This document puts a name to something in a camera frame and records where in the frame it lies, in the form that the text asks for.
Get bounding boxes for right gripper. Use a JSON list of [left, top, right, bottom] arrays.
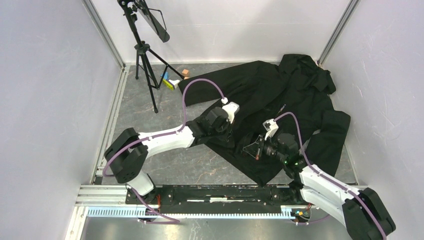
[[243, 132, 287, 163]]

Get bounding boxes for white toothed cable strip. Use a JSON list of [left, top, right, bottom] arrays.
[[86, 206, 310, 220]]

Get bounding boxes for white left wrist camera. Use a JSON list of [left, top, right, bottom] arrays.
[[221, 97, 240, 124]]

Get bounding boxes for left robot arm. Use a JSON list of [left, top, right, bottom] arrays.
[[103, 102, 239, 204]]

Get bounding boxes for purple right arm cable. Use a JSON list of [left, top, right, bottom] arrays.
[[273, 111, 388, 240]]

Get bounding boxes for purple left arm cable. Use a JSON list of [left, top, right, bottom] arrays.
[[101, 78, 229, 178]]

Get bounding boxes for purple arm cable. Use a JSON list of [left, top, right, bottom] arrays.
[[101, 78, 229, 178], [273, 111, 388, 240]]

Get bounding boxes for orange cube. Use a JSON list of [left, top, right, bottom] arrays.
[[181, 69, 190, 77]]

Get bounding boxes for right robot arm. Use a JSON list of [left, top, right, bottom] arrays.
[[242, 133, 396, 240]]

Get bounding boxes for black jacket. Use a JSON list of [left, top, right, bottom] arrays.
[[178, 54, 351, 186]]

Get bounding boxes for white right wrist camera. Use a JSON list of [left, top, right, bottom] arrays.
[[262, 118, 279, 140]]

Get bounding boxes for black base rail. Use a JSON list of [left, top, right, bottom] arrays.
[[125, 184, 309, 214]]

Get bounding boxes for black panel on tripod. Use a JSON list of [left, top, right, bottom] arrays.
[[134, 0, 170, 43]]

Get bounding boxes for blue block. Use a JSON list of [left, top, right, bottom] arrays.
[[161, 71, 169, 81]]

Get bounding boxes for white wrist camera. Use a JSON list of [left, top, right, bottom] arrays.
[[221, 97, 240, 124], [262, 118, 279, 140]]

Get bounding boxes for yellow purple white toy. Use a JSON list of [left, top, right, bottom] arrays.
[[162, 79, 181, 91]]

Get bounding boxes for black tripod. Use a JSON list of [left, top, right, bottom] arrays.
[[117, 0, 185, 114]]

